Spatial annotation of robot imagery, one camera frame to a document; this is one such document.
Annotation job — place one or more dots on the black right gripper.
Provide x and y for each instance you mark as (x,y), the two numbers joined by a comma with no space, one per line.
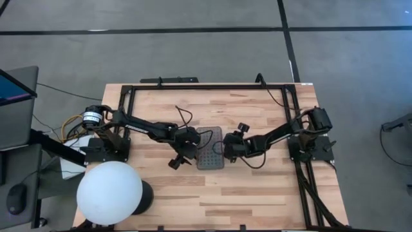
(235,145)

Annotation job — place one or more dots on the clear plastic pencil box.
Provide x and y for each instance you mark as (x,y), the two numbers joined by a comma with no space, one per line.
(210,148)

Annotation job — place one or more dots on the black power strip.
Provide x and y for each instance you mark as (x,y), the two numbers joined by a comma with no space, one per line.
(170,80)

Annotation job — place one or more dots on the laptop with blue screen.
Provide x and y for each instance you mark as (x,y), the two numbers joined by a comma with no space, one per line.
(13,90)

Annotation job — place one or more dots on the black round lamp base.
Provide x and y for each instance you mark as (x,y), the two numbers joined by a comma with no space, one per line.
(147,197)

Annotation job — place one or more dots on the grey desk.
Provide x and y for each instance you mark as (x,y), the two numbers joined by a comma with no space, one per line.
(32,161)

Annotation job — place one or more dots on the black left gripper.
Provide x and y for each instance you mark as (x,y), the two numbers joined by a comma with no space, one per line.
(185,151)

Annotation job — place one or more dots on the black stand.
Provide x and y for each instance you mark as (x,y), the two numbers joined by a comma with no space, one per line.
(400,121)

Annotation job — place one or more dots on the white box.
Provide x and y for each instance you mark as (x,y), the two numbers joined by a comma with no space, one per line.
(69,169)

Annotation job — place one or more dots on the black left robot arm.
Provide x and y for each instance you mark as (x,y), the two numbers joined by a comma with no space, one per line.
(141,127)

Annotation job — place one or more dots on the black table-level camera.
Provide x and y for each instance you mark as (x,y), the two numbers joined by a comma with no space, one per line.
(160,229)

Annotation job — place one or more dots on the black computer mouse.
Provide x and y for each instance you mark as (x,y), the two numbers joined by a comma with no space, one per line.
(16,199)

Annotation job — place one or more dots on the black aluminium table frame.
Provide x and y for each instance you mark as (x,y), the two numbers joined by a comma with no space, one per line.
(209,87)

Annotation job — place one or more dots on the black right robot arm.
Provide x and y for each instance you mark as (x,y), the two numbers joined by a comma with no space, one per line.
(283,132)

